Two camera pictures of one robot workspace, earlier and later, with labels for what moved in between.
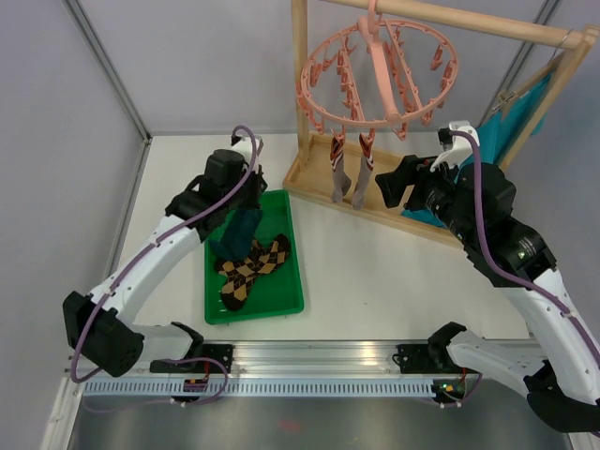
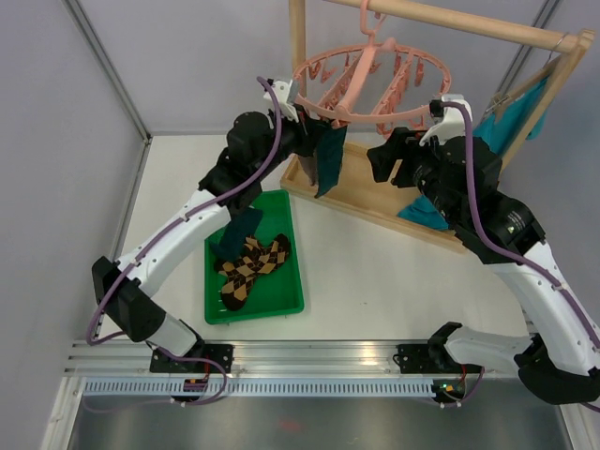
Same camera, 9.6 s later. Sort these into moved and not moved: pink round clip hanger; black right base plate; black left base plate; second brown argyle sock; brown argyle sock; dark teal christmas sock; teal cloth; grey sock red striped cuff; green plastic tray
Moved: grey sock red striped cuff; dark teal christmas sock; pink round clip hanger
Not moved: black right base plate; second brown argyle sock; teal cloth; green plastic tray; brown argyle sock; black left base plate
